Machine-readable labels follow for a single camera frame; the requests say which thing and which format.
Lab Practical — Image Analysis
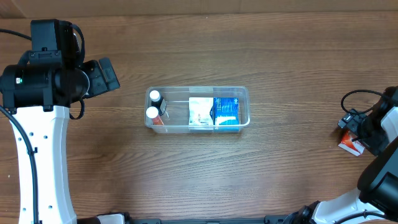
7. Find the red packet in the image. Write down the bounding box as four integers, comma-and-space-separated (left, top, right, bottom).
338, 130, 365, 156

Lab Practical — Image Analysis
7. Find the dark bottle white cap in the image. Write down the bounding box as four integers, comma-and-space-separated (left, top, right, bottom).
149, 90, 167, 116

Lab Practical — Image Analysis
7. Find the red bottle white cap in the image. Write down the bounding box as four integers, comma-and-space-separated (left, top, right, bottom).
146, 106, 164, 126

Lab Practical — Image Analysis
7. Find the white blue box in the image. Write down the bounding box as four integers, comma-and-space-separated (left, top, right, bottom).
188, 97, 214, 126

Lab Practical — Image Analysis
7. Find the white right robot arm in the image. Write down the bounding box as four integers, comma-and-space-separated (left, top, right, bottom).
284, 86, 397, 223

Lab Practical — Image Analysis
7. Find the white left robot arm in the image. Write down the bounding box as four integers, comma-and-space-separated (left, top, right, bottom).
1, 19, 120, 223

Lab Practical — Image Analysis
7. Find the clear plastic container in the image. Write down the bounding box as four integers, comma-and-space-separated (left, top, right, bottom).
144, 86, 251, 134

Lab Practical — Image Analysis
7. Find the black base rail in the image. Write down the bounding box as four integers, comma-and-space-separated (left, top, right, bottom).
77, 212, 297, 224

